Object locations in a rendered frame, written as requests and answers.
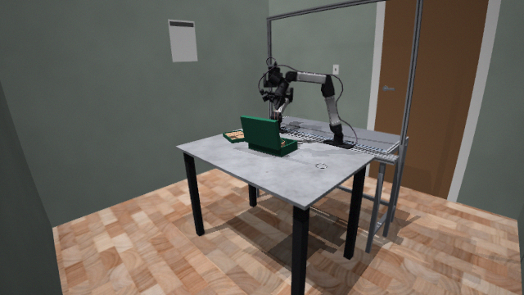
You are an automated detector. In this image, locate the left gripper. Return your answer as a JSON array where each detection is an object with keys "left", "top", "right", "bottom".
[{"left": 268, "top": 86, "right": 286, "bottom": 110}]

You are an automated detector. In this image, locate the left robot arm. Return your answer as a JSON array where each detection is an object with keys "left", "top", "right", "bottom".
[{"left": 260, "top": 71, "right": 353, "bottom": 149}]

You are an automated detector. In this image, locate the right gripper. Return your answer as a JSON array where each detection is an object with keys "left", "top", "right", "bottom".
[{"left": 264, "top": 73, "right": 277, "bottom": 88}]

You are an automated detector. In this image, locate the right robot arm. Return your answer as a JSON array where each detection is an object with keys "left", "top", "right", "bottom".
[{"left": 268, "top": 63, "right": 293, "bottom": 134}]

